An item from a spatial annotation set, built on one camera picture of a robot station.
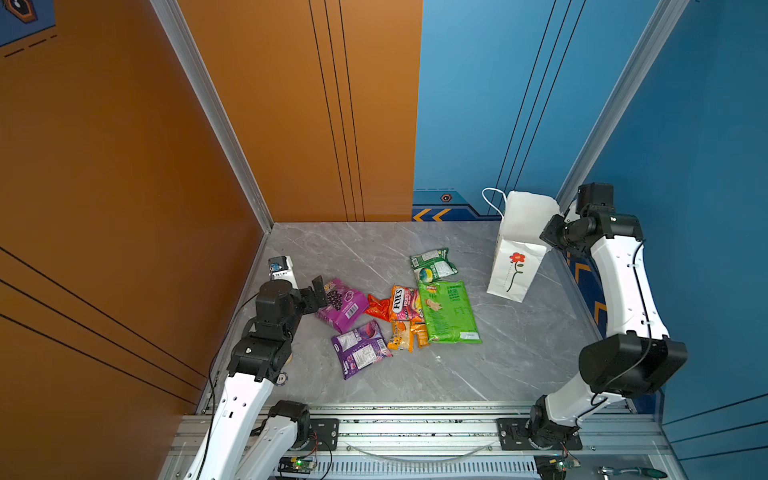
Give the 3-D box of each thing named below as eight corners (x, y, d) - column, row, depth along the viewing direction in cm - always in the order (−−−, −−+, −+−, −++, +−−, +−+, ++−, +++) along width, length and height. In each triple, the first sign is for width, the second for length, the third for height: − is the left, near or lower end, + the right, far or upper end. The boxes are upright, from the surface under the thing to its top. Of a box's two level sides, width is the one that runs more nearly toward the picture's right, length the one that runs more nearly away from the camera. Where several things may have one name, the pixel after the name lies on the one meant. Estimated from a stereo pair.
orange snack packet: (387, 351, 88) (387, 348, 87) (388, 323, 94) (387, 320, 93) (428, 351, 88) (429, 348, 87) (426, 323, 94) (427, 320, 93)
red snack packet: (363, 314, 96) (362, 310, 94) (369, 298, 100) (369, 294, 98) (390, 321, 95) (390, 318, 93) (396, 304, 98) (396, 300, 96)
